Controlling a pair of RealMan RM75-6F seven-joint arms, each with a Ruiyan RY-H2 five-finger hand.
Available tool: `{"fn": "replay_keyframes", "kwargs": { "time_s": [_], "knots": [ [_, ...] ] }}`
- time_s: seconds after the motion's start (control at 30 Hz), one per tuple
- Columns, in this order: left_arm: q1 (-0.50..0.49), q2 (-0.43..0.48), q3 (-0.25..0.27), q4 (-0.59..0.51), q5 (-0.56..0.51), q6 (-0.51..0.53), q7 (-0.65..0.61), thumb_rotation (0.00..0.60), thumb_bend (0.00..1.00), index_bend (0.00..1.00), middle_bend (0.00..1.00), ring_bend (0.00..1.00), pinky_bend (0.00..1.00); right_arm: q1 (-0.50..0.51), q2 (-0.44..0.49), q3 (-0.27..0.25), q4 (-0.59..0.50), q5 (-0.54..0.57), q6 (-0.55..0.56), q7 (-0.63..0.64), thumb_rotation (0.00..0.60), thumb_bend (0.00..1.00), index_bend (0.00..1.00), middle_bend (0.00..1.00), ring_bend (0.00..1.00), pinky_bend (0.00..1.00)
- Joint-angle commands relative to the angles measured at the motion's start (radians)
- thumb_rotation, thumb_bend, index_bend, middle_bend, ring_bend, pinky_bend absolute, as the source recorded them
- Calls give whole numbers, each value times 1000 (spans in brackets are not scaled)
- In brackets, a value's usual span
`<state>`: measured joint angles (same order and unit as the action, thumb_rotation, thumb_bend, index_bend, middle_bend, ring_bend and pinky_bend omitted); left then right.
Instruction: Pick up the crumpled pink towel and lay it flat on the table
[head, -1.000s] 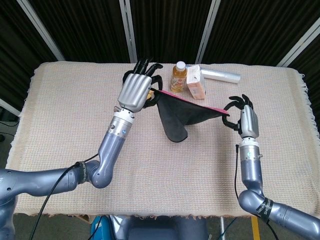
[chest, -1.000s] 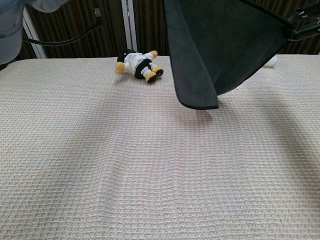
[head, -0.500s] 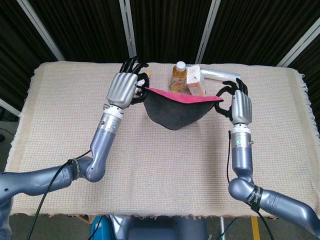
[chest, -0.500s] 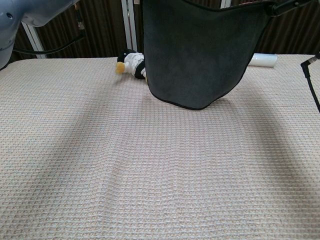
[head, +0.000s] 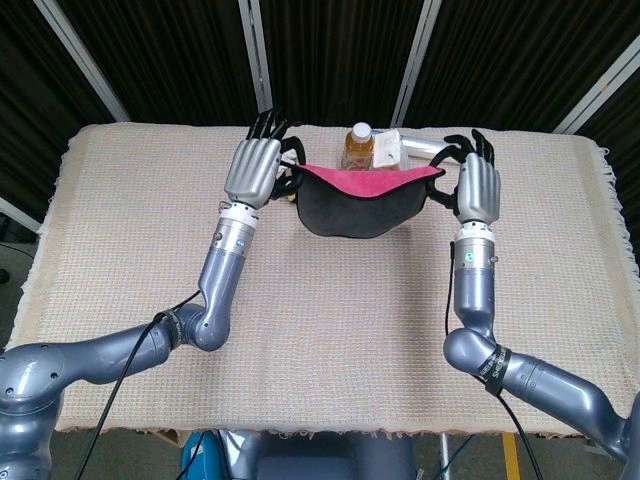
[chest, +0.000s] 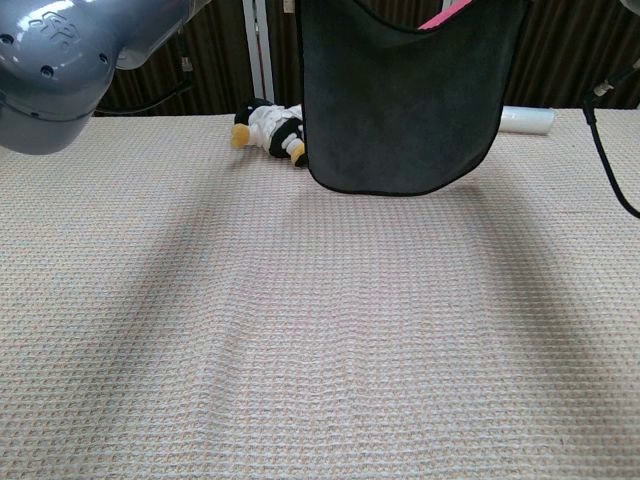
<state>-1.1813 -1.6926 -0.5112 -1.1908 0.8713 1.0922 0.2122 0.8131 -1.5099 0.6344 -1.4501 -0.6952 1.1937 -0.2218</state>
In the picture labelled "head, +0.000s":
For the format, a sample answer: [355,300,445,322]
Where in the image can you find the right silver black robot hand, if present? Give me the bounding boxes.
[428,128,503,225]

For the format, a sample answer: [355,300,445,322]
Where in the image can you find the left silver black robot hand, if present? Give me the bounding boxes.
[223,106,306,210]

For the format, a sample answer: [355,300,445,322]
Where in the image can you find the pink and black cloth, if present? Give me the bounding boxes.
[289,163,446,241]

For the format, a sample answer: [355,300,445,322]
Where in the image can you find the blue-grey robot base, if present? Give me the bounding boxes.
[219,429,416,480]

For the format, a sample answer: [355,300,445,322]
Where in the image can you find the cream woven tablecloth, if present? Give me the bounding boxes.
[0,123,640,441]

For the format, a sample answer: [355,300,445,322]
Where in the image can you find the clear plastic wrap roll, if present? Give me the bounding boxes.
[399,134,464,164]

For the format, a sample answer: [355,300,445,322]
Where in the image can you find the yellow tea bottle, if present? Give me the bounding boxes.
[340,122,375,170]

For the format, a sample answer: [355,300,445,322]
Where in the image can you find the dark pleated curtain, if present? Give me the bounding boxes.
[0,0,640,221]

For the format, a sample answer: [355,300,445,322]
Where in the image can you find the bright blue plastic object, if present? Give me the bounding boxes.
[180,430,222,480]

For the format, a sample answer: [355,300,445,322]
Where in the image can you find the grey metal frame post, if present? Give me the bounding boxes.
[0,196,42,234]
[33,0,131,123]
[553,47,640,135]
[237,0,276,126]
[390,0,443,127]

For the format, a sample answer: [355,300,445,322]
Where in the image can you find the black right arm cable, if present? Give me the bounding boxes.
[446,241,544,480]

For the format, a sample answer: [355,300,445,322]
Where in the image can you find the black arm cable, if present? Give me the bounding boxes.
[74,292,201,480]
[446,241,544,480]

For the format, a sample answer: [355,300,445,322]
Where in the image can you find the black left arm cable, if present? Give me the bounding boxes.
[74,292,201,480]

